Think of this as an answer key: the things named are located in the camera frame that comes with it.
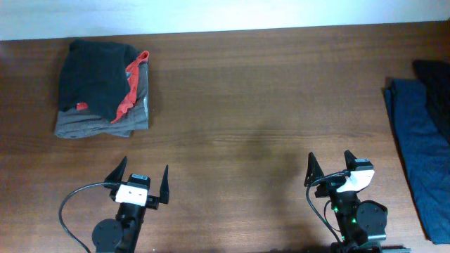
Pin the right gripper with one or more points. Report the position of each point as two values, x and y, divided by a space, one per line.
330 186

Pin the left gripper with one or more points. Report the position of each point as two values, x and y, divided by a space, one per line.
152 202

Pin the black polo shirt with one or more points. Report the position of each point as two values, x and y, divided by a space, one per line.
434 74

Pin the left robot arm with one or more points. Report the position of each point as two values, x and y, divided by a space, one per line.
121 233

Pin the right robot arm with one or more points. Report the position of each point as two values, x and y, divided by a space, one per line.
361 224

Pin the folded grey garment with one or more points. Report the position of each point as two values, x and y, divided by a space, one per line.
74 123

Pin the blue garment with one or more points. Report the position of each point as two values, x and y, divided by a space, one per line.
424 153

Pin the folded red garment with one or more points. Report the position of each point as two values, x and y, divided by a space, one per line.
132 72

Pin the folded black garment on stack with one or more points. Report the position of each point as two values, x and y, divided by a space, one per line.
95 73

